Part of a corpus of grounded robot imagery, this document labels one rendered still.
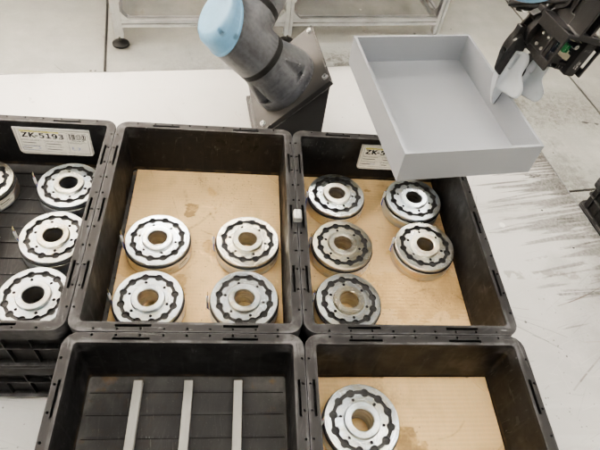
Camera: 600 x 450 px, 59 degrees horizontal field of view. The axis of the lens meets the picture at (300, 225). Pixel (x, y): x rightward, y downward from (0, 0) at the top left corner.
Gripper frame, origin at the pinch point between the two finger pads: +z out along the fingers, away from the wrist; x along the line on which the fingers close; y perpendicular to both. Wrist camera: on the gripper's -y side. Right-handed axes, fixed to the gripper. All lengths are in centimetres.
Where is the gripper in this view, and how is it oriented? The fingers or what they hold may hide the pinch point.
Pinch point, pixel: (497, 93)
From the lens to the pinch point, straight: 88.9
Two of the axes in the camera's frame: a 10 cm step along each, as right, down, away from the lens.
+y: 2.5, 7.7, -5.9
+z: -3.3, 6.4, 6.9
